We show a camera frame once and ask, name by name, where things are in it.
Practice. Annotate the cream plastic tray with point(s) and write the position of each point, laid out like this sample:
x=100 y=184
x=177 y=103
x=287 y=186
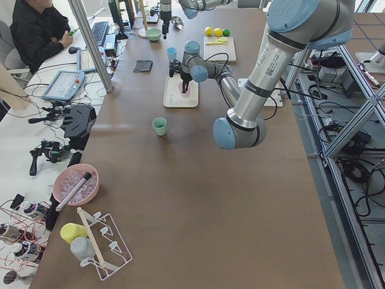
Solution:
x=175 y=98

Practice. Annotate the seated person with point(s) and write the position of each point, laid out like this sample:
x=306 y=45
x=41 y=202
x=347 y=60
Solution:
x=39 y=32

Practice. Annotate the black monitor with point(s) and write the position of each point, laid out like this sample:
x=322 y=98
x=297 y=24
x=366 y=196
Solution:
x=116 y=13

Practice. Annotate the green lime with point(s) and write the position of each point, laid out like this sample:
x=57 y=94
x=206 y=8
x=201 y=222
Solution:
x=226 y=33

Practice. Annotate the mint green cup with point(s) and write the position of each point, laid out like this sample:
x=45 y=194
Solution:
x=160 y=126

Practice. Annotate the grey cup on rack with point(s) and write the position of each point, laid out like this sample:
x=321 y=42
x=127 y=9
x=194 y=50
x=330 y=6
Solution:
x=82 y=248

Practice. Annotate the pink cup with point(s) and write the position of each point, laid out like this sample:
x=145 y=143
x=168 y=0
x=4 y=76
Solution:
x=185 y=90

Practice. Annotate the yellow cup on rack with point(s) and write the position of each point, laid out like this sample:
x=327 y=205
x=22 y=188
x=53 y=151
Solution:
x=71 y=231

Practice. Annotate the light blue cup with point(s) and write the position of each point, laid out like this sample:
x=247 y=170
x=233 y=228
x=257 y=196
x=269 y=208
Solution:
x=171 y=54

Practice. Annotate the teach pendant tablet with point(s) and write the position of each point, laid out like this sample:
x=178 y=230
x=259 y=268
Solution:
x=64 y=85

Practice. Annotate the mint green bowl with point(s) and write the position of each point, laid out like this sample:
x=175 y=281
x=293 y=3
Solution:
x=153 y=34

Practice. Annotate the yellow lemon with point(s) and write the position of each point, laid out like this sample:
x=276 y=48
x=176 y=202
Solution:
x=208 y=31
x=218 y=32

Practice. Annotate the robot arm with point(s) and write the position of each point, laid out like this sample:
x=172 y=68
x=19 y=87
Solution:
x=291 y=26
x=189 y=7

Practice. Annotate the white wire cup rack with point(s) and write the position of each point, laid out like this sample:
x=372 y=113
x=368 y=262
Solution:
x=111 y=251

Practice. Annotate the metal muddler tool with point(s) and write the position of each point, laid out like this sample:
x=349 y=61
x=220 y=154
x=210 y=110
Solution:
x=73 y=192

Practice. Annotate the yellow plastic knife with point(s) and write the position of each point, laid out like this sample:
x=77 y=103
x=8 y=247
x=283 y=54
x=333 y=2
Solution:
x=215 y=43

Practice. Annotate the yellow lemon left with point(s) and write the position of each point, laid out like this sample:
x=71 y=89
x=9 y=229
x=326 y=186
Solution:
x=218 y=32

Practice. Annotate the aluminium frame post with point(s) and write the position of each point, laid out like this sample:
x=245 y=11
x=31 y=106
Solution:
x=82 y=21

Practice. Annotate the grey folded cloth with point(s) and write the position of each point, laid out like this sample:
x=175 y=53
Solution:
x=143 y=66

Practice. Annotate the wooden cutting board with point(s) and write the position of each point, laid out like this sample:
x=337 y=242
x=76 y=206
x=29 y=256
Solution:
x=218 y=53

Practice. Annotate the metal ice scoop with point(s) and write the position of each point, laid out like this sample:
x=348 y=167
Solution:
x=177 y=22

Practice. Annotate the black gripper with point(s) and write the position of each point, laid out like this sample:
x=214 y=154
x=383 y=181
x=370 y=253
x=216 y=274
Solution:
x=164 y=15
x=184 y=77

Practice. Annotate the yellow lemon right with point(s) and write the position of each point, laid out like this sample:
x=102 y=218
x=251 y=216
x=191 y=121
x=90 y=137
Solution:
x=208 y=31

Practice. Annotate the pink bowl with ice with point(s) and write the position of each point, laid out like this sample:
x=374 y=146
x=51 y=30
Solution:
x=72 y=176

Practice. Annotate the black keyboard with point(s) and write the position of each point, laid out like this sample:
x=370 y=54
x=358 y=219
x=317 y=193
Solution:
x=99 y=31

